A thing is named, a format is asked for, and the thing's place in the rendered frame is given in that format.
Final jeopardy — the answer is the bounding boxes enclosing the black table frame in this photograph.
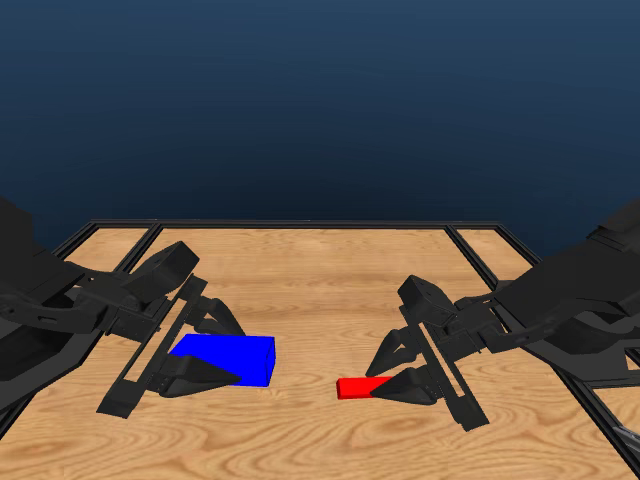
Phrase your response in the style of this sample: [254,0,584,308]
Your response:
[0,218,640,480]

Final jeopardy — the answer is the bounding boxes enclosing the thin red peg bar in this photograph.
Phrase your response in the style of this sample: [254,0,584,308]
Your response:
[336,376,396,401]

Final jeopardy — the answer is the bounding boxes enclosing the blue hollow socket block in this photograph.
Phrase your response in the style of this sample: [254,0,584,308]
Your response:
[168,333,277,387]

